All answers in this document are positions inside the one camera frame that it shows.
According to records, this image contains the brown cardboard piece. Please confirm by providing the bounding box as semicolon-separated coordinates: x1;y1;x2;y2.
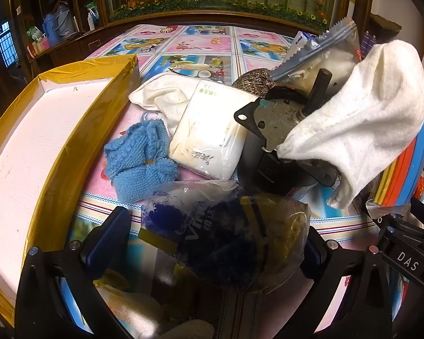
369;13;401;43

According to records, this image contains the purple box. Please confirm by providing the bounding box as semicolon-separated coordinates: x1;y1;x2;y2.
360;30;375;57

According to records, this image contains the clear zip bag white filling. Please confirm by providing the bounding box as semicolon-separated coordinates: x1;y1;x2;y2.
269;19;362;92

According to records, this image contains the white tissue pack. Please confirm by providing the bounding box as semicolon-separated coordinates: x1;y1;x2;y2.
169;79;258;181

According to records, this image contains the blue white packet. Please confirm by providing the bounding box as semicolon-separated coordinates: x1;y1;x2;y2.
286;31;320;60

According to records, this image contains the blue knitted cloth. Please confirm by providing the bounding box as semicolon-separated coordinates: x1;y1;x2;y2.
103;119;180;203

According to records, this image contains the large white towel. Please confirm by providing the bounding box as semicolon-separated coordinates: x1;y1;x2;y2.
276;40;424;210

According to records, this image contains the window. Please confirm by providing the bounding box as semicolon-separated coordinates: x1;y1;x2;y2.
0;21;13;68

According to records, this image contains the striped colourful plastic stack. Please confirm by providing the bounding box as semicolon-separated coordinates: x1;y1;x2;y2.
375;88;424;207

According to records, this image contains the speckled brown cloth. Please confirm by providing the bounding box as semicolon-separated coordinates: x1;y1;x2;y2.
231;69;278;97

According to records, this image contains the black metal tool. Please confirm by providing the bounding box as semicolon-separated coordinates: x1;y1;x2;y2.
233;69;341;196

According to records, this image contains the white foam box yellow tape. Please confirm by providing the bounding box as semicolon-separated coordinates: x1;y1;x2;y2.
0;55;140;329

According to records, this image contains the small white cloth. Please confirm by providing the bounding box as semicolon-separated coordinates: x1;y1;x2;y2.
128;74;198;131

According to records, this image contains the wooden cabinet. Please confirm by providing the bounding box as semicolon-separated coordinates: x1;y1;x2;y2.
7;0;371;78

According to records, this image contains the printed tablecloth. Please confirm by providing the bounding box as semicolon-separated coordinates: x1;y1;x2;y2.
76;25;424;339

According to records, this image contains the small carton box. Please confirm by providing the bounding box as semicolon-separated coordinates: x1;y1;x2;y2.
26;26;50;57

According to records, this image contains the grey-blue thermos jug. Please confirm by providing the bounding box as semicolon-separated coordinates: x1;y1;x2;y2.
55;2;79;39

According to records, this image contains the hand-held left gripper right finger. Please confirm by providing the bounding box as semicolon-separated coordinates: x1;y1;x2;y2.
300;227;398;339

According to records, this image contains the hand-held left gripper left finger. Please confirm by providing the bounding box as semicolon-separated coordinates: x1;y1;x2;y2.
16;205;156;339

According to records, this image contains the plastic bag with blue cloth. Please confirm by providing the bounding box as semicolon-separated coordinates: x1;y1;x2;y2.
139;180;312;292

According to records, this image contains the blue thermos jug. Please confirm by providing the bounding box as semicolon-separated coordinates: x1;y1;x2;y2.
42;13;59;45

